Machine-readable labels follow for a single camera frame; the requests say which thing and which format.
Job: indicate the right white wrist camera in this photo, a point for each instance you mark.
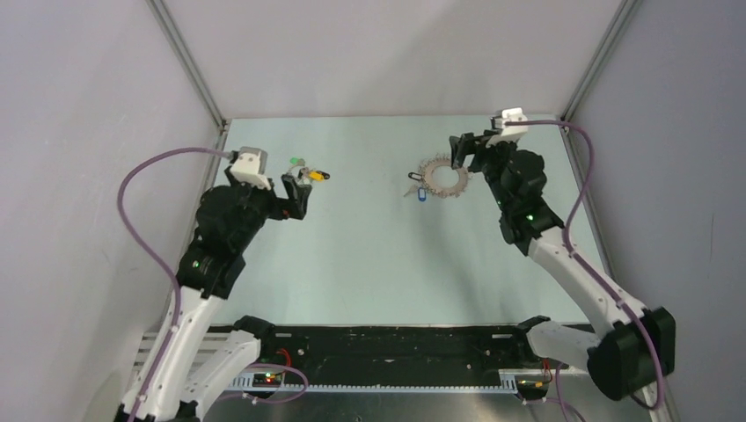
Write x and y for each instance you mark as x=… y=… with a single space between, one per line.
x=510 y=126

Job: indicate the blue tagged key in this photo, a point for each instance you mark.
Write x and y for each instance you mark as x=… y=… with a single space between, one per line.
x=418 y=192

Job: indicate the right controller board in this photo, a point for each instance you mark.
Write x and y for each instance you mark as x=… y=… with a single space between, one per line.
x=531 y=390

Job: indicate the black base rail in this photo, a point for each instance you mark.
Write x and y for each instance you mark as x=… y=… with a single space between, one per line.
x=409 y=357

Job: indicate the yellow key tag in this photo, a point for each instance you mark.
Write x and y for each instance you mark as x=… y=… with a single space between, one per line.
x=318 y=175

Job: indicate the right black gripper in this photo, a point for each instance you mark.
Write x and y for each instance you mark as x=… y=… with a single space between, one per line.
x=469 y=144

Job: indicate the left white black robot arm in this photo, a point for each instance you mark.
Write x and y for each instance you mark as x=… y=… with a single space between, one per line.
x=228 y=218

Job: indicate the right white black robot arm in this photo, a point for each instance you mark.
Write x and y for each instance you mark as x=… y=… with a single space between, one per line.
x=631 y=346

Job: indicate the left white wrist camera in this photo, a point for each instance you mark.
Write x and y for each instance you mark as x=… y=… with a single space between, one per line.
x=249 y=166

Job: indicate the left controller board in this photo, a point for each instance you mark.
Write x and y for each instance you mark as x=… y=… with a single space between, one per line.
x=264 y=380

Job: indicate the controller board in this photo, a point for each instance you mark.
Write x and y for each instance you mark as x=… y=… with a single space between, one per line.
x=531 y=390
x=264 y=380

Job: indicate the metal disc with keyrings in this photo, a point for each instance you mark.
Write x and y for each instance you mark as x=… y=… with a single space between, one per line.
x=440 y=179

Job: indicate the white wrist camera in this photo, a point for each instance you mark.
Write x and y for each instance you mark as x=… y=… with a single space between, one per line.
x=510 y=126
x=249 y=166

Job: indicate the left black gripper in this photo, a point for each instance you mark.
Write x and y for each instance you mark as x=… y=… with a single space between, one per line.
x=295 y=207

